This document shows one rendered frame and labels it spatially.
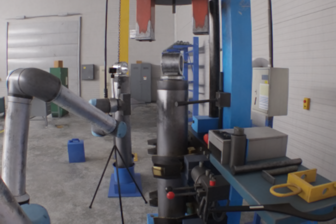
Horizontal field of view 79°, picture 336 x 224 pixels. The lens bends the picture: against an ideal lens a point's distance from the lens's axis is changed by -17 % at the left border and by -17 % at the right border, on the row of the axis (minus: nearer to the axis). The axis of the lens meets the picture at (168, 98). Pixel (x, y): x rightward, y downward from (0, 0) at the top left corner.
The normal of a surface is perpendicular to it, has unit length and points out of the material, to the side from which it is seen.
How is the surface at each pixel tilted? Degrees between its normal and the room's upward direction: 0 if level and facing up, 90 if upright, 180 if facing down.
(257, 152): 90
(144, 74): 90
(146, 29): 90
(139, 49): 90
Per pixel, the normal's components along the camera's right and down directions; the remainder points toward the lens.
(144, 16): -0.23, 0.11
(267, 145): 0.15, 0.11
